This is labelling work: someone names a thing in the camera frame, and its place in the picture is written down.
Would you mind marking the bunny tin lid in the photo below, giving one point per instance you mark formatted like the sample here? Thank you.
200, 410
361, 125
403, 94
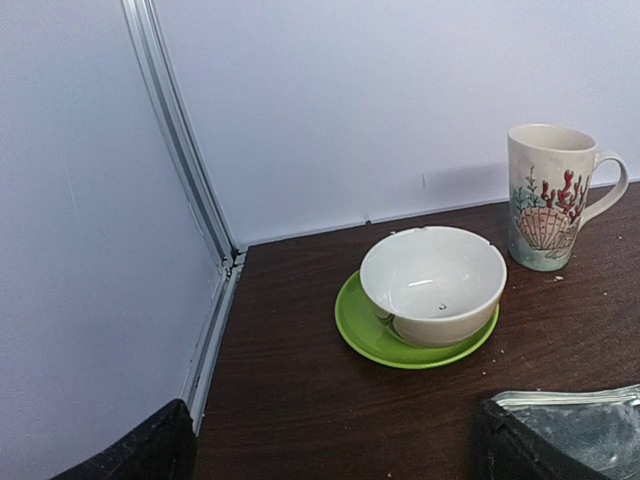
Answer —
599, 430

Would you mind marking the white ceramic bowl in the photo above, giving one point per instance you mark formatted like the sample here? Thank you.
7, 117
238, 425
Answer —
435, 286

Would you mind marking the left aluminium frame post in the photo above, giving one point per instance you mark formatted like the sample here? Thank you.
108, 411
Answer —
161, 84

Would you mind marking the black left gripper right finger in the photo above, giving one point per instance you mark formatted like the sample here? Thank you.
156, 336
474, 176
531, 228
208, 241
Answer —
505, 448

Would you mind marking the seashell coral mug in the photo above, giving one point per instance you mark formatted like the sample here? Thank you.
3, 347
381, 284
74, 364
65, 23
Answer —
550, 173

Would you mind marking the green saucer plate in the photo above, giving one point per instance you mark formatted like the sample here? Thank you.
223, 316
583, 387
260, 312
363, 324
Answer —
362, 331

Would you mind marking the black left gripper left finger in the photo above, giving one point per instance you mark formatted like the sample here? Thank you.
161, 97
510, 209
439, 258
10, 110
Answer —
161, 447

